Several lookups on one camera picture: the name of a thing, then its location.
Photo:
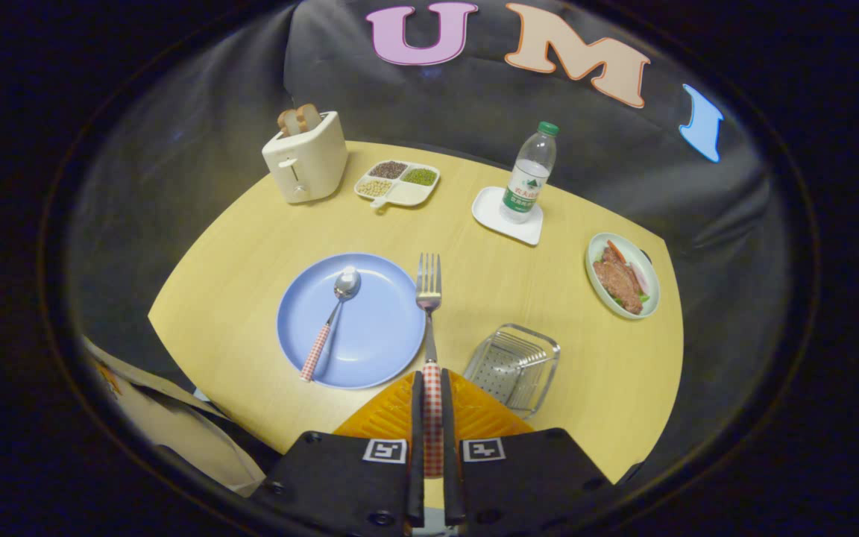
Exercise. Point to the beige sheet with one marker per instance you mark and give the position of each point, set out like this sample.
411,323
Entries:
168,425

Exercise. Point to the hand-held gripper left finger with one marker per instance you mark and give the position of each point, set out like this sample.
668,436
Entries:
417,418

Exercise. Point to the pale green plate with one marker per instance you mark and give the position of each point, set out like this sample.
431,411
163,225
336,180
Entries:
591,268

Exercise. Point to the brown toast slice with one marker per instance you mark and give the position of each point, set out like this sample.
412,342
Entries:
288,123
309,118

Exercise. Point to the clear water bottle green cap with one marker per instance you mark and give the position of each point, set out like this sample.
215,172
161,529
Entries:
526,186

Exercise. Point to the blue plate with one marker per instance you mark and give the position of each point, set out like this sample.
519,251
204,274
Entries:
377,328

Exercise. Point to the brown meat slices with garnish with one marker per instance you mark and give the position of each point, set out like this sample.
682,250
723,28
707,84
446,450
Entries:
620,283

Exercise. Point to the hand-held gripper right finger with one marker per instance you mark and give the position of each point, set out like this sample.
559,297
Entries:
450,418

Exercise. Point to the white square coaster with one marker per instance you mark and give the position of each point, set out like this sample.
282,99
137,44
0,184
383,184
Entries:
489,212

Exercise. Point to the cream toaster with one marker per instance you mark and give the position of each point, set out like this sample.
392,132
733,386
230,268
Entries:
310,164

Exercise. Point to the clear plastic cutlery container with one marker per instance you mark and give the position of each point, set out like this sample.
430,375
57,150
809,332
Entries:
511,365

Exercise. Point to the white divided dish with beans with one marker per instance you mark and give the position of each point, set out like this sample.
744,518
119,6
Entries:
407,195

